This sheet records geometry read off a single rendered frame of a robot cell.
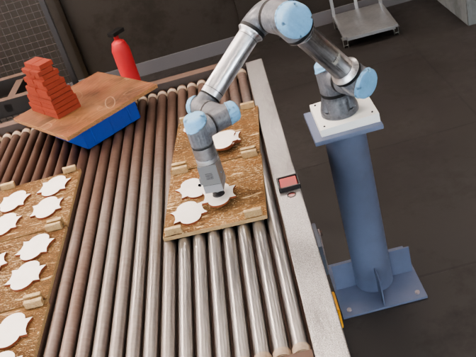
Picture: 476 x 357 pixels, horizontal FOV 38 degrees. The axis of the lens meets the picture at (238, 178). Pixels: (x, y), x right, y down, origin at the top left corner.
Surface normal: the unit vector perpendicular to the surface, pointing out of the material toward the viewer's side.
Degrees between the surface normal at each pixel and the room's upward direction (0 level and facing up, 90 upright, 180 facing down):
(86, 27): 90
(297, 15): 84
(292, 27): 83
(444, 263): 0
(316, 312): 0
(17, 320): 0
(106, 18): 90
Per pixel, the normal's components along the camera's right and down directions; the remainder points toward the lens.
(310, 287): -0.25, -0.83
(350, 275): 0.09, 0.50
